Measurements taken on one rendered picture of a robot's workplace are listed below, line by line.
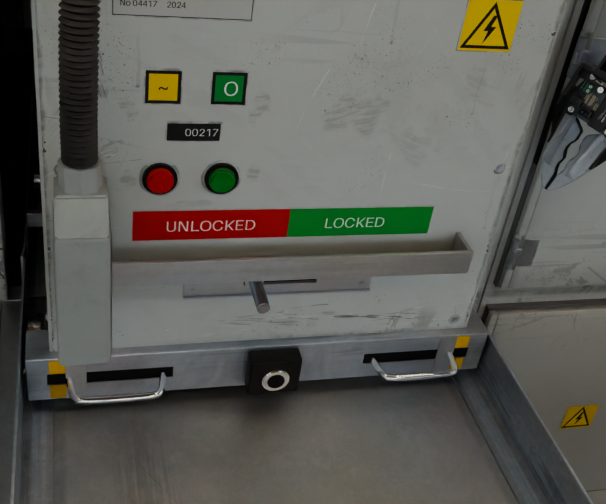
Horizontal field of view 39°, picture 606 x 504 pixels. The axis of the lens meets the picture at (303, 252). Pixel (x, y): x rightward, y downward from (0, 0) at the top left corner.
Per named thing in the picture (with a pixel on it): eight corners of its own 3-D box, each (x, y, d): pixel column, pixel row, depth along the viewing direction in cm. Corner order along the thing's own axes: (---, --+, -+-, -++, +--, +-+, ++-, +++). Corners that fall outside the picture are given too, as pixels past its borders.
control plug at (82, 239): (112, 365, 79) (112, 207, 69) (58, 368, 78) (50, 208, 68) (108, 312, 85) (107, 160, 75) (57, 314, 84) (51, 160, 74)
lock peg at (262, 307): (273, 317, 88) (277, 287, 86) (252, 318, 87) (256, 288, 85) (261, 280, 93) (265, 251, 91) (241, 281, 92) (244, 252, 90)
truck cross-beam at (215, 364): (476, 368, 107) (489, 332, 103) (28, 401, 93) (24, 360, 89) (462, 342, 111) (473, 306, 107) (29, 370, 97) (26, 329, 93)
